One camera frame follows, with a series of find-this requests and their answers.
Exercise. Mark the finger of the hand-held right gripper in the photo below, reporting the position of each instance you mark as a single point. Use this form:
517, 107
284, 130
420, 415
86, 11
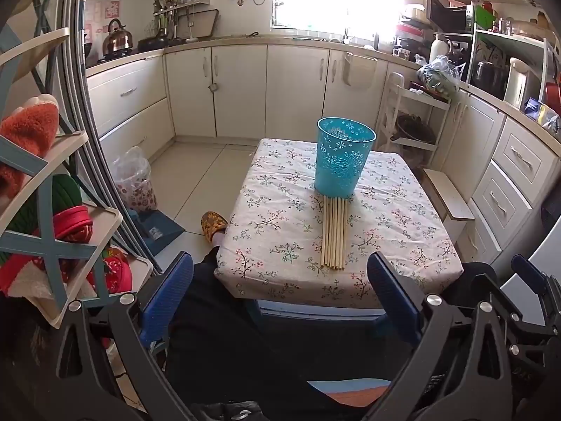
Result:
521, 266

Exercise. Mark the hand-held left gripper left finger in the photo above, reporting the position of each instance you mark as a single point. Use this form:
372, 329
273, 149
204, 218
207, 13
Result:
168, 298

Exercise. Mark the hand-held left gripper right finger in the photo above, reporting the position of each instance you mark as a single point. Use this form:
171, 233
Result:
392, 298

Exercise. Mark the bundle of wooden chopsticks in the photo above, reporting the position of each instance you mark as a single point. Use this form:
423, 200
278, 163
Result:
335, 232

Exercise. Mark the teal perforated plastic basket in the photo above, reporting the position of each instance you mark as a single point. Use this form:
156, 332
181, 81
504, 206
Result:
344, 162

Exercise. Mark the red slipper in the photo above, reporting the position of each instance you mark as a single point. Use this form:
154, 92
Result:
116, 269
74, 223

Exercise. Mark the blue dustpan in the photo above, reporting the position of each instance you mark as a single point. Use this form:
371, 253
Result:
160, 230

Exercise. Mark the orange patterned slipper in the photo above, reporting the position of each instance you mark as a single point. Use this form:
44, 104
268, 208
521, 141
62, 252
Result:
214, 224

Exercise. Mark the wooden step stool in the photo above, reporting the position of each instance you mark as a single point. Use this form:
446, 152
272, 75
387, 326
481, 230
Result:
451, 201

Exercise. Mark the cream panelled drawer cabinet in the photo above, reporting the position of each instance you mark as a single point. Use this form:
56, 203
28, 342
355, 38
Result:
504, 171

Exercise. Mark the orange and blue cushion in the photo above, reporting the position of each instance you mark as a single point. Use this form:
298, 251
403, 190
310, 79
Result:
350, 392

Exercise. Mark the floral trash bin with bag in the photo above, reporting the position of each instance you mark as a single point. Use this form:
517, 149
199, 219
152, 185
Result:
133, 184

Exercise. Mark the blue and white shoe rack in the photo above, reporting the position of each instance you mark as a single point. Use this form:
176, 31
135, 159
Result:
48, 245

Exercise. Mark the floral tablecloth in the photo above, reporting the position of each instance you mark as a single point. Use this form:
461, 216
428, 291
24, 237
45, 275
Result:
280, 210

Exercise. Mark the green slipper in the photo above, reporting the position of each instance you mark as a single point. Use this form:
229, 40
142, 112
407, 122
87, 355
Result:
65, 193

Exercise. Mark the blue box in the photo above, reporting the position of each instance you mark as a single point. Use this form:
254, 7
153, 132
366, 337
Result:
532, 107

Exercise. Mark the dark cooking pot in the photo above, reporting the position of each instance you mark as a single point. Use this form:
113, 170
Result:
414, 129

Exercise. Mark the white electric water boiler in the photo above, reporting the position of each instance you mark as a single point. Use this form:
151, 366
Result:
519, 83

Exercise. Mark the white trolley rack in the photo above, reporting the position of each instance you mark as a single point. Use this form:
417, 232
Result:
431, 103

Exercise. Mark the steel pot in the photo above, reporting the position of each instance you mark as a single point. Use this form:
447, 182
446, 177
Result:
488, 76

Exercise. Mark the bag of green vegetables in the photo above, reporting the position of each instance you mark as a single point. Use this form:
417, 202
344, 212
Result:
438, 79

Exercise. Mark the orange plush slipper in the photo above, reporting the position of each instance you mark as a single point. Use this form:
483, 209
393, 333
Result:
30, 127

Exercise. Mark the white counter shelf rack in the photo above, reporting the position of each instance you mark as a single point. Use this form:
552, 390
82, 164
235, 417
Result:
517, 39

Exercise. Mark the white hanging bin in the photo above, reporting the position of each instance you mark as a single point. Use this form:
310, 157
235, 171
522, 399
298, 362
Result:
360, 72

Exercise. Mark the cream door cabinet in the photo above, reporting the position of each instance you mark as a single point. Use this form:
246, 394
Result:
289, 92

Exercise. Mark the white thermos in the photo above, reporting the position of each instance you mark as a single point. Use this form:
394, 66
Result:
438, 50

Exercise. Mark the patterned mug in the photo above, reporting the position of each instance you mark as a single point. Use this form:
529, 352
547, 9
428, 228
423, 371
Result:
401, 53

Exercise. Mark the green cutting board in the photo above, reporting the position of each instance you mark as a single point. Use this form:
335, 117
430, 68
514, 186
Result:
486, 15

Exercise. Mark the black frying pan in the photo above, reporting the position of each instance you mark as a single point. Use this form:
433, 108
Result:
152, 43

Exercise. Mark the black wok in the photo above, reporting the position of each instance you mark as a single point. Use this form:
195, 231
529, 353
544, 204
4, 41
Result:
89, 55

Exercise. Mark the black microwave oven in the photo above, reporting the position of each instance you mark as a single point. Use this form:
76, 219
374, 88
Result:
447, 15

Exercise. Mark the stack of dishes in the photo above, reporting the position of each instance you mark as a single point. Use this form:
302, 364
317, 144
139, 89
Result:
410, 28

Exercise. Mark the steel kettle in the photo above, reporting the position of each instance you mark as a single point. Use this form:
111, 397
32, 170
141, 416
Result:
116, 39

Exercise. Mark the sink faucet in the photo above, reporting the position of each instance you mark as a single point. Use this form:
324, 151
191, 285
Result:
346, 35

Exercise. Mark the leaning rectangular tray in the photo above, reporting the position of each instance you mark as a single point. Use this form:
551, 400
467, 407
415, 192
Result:
199, 24

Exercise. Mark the grey sliding door frame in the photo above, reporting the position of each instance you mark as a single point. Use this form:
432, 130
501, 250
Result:
87, 109

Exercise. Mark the pink wall stickers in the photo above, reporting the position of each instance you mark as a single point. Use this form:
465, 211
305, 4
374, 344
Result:
107, 11

